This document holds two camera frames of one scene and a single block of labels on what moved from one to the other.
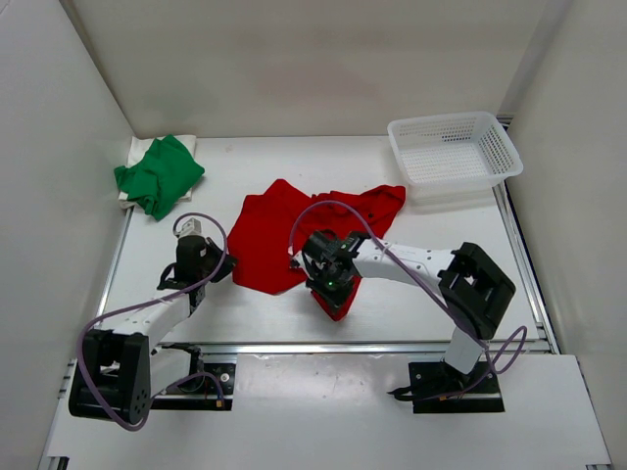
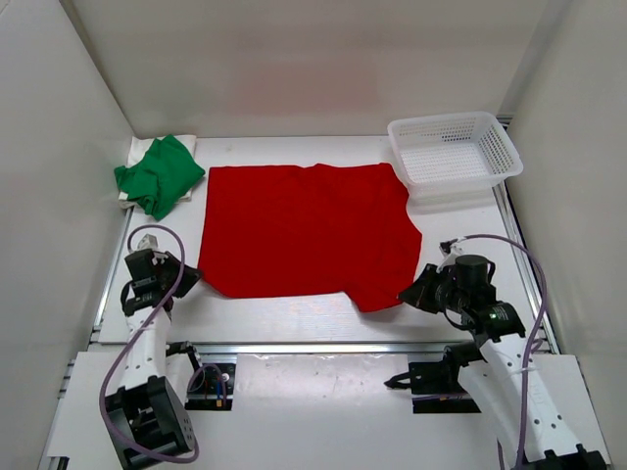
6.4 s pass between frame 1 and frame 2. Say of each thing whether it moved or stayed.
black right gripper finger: moved
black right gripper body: moved
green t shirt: stayed
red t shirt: moved
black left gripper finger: moved
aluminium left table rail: stayed
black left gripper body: moved
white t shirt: stayed
